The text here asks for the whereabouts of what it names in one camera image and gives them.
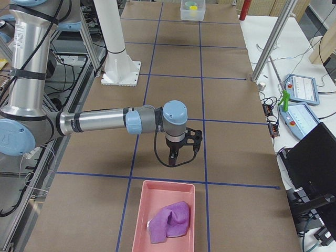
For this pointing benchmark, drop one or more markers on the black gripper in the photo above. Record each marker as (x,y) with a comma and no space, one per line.
(173,145)

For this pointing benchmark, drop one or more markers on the purple microfiber cloth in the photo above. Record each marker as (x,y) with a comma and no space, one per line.
(171,221)

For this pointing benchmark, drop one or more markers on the mint green bowl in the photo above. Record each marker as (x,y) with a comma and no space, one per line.
(187,4)

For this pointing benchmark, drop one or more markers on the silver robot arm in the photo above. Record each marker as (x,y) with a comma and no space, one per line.
(25,124)

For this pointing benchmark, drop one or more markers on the pink plastic tray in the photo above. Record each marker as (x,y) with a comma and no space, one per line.
(154,196)

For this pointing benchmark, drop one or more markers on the green plastic clamp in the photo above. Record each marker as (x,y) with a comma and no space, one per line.
(284,101)

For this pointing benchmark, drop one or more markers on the near teach pendant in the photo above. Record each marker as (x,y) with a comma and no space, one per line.
(299,118)

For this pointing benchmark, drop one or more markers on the teach pendant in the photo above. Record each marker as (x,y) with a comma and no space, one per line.
(299,118)
(302,89)

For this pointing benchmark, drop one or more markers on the black monitor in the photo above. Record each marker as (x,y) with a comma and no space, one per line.
(311,167)

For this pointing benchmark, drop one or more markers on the far teach pendant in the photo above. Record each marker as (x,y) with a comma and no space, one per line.
(302,89)

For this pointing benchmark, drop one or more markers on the clear plastic bin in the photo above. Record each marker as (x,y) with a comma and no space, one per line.
(195,15)

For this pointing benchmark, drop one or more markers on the red fire extinguisher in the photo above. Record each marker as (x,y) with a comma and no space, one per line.
(245,9)

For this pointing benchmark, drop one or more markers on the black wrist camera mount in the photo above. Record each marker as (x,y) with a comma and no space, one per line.
(193,138)

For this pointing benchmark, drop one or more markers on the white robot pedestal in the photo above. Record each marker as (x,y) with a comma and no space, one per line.
(119,68)

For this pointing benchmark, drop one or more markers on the aluminium frame post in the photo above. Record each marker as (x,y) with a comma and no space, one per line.
(273,37)

